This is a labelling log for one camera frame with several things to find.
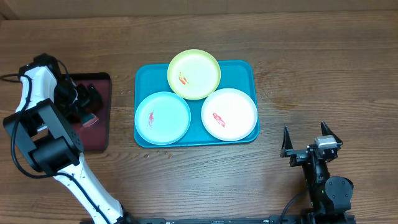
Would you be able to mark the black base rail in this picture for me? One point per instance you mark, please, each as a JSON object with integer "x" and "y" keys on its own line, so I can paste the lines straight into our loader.
{"x": 273, "y": 219}

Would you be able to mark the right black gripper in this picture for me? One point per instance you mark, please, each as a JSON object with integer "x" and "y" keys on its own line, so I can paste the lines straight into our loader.
{"x": 297, "y": 155}

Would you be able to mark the black and red tray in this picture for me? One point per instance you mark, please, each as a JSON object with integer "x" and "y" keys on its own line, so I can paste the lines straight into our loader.
{"x": 95, "y": 138}

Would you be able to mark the yellow-green plate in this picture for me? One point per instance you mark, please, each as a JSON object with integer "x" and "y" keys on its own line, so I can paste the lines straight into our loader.
{"x": 193, "y": 74}

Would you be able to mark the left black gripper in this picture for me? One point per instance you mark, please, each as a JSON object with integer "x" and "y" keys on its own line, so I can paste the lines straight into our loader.
{"x": 86, "y": 97}

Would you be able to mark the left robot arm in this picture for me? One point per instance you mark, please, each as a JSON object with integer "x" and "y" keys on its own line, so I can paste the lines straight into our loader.
{"x": 58, "y": 115}

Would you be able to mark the teal plastic serving tray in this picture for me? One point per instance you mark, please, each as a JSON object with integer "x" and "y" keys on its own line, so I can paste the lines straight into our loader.
{"x": 152, "y": 78}

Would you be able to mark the white plate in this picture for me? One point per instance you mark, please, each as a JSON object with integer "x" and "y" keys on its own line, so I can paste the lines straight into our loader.
{"x": 229, "y": 114}

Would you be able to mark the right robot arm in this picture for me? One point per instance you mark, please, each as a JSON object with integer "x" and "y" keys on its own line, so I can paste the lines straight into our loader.
{"x": 330, "y": 196}

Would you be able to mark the light blue plate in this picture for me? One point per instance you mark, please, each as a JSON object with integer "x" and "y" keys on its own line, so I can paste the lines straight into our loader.
{"x": 162, "y": 118}

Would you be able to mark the red and green sponge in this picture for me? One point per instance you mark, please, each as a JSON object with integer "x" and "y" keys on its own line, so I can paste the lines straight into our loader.
{"x": 88, "y": 119}

